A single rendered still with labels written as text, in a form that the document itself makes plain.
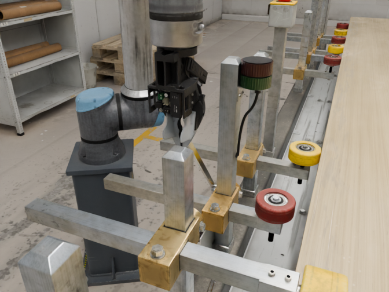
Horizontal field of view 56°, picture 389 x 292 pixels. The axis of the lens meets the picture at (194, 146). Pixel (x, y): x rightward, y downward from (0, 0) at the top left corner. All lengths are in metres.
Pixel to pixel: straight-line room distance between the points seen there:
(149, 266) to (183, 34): 0.36
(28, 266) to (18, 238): 1.88
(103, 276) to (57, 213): 1.20
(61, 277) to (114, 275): 1.49
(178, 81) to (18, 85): 3.29
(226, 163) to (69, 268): 0.51
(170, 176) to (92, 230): 0.17
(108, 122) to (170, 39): 0.87
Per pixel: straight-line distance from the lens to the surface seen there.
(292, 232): 1.14
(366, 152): 1.02
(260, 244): 1.08
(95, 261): 1.79
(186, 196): 0.54
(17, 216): 2.38
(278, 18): 1.17
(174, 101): 0.64
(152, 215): 2.17
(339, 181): 0.87
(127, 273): 1.83
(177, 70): 0.63
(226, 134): 0.75
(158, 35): 0.62
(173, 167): 0.51
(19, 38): 3.85
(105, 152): 1.48
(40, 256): 0.32
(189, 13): 0.61
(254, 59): 0.70
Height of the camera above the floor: 1.35
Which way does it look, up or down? 28 degrees down
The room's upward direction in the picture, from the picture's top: straight up
